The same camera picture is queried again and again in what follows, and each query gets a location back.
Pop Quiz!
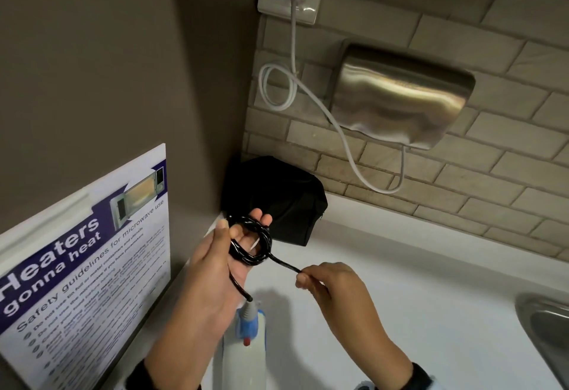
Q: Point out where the person's left hand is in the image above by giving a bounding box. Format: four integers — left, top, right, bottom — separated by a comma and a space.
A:
187, 208, 273, 321

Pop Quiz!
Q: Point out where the person's right hand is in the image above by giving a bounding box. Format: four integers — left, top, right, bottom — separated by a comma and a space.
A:
295, 263, 370, 328

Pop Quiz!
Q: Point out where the black power cord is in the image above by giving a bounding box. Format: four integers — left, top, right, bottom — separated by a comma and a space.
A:
225, 215, 303, 302

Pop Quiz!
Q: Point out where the person's right forearm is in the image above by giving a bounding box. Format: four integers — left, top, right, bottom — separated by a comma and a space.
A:
331, 310, 416, 390

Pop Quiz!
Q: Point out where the person's left forearm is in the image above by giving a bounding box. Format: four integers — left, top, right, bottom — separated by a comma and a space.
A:
143, 301, 232, 390

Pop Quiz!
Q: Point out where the black fabric pouch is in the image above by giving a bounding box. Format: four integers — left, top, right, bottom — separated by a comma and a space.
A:
221, 155, 328, 247

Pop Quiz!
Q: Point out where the white and blue appliance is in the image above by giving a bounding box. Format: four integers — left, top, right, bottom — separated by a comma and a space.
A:
221, 300, 267, 390

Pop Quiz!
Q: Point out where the microwave safety guidelines poster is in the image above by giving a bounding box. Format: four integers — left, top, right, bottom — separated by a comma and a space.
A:
0, 144, 172, 390

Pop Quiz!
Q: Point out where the stainless steel hand dryer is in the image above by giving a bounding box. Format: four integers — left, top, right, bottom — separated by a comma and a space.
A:
330, 43, 476, 151

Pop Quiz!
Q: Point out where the stainless steel sink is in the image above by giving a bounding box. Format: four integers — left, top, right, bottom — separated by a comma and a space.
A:
515, 293, 569, 390

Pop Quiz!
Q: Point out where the black wrist strap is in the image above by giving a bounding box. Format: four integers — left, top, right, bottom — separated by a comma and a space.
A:
407, 362, 434, 390

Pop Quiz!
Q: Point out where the white power cable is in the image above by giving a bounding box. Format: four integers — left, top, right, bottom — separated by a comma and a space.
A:
258, 0, 406, 194

